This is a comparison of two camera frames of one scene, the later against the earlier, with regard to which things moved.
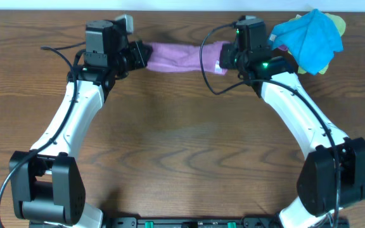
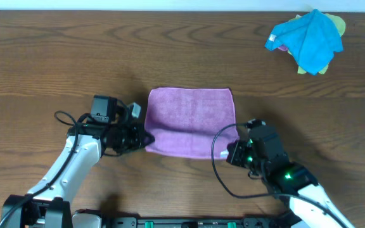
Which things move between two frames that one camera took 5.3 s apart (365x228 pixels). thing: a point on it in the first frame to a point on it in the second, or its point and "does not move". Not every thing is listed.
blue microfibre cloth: x=312 y=37 does not move
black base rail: x=191 y=222 does not move
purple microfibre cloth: x=185 y=57 to x=182 y=121
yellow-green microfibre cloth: x=341 y=26 does not move
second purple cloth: x=283 y=47 does not move
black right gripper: x=226 y=50 to x=234 y=155
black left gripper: x=139 y=47 to x=140 y=140
